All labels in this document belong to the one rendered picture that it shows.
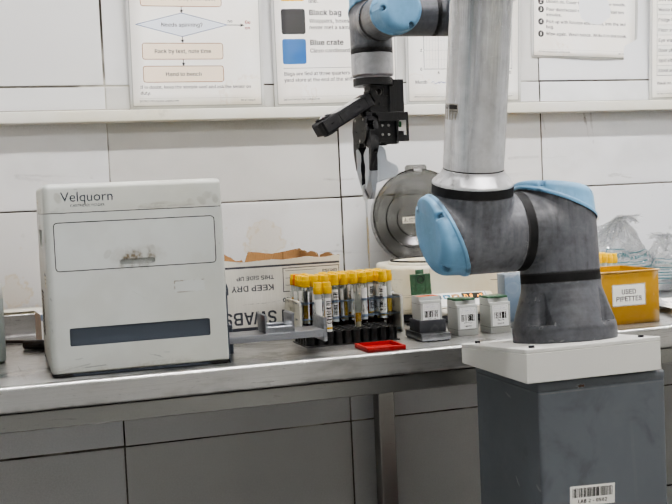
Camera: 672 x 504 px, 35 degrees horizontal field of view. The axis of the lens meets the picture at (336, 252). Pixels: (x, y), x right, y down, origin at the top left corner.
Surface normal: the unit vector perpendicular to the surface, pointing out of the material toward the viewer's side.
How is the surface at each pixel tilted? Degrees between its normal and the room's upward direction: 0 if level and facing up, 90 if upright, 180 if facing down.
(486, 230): 101
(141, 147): 90
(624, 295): 90
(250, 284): 91
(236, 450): 90
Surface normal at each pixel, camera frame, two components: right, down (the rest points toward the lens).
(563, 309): -0.18, -0.31
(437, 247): -0.95, 0.18
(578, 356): 0.30, 0.04
